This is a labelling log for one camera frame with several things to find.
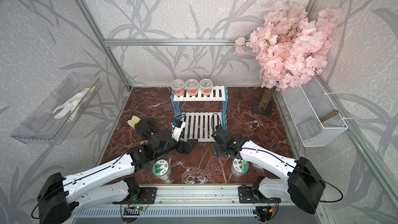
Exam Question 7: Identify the pink blossom artificial tree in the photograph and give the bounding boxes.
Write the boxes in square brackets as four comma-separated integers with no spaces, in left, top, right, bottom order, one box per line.
[235,1,343,115]

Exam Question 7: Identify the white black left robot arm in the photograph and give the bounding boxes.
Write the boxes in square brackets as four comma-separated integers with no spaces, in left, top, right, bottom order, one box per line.
[35,130,198,224]

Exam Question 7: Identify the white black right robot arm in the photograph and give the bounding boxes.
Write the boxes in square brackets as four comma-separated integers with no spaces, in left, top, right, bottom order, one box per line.
[211,125,325,214]

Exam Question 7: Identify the blue and white wooden shelf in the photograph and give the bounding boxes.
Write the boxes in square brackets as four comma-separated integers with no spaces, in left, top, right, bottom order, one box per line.
[171,85,228,143]

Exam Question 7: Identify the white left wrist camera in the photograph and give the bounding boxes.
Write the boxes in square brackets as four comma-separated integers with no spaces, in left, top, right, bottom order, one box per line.
[171,119,186,142]

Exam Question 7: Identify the black and yellow work glove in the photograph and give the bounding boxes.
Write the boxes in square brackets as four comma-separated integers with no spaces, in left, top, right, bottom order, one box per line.
[127,115,157,140]

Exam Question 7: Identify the green tree label jar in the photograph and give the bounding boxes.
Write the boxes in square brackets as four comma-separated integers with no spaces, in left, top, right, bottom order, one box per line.
[152,159,172,180]

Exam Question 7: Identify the flower label jar right front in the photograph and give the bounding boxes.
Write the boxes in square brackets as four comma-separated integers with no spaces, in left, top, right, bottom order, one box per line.
[231,158,249,178]

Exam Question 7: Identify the clear lidded seed container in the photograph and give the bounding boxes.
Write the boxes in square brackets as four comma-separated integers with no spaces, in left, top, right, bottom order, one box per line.
[185,79,199,96]

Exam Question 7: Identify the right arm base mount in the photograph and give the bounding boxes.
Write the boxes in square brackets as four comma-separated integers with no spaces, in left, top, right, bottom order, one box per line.
[238,176,281,204]

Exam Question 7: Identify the white glove in tray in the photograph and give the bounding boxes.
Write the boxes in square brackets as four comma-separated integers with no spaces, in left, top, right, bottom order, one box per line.
[52,86,96,122]

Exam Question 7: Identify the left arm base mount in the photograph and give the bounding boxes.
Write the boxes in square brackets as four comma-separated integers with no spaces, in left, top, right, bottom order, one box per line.
[113,177,157,205]

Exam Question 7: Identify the clear container red seed packet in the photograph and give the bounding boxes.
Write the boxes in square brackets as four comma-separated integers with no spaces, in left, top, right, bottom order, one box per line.
[171,79,185,97]

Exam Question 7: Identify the aluminium front rail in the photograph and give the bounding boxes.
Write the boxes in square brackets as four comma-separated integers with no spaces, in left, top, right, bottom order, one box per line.
[74,183,327,207]

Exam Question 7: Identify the white wire mesh basket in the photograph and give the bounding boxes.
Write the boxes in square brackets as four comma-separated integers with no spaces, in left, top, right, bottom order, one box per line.
[282,77,348,147]

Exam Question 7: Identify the clear acrylic wall tray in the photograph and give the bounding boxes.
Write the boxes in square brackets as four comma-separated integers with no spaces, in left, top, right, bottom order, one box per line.
[10,73,102,145]

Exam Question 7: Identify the wooden handled brush in basket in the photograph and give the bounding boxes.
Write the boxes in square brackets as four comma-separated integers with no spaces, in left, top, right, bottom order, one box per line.
[319,110,339,123]

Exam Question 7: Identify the clear plastic seed container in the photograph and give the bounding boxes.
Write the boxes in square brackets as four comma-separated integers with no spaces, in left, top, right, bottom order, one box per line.
[199,79,213,95]

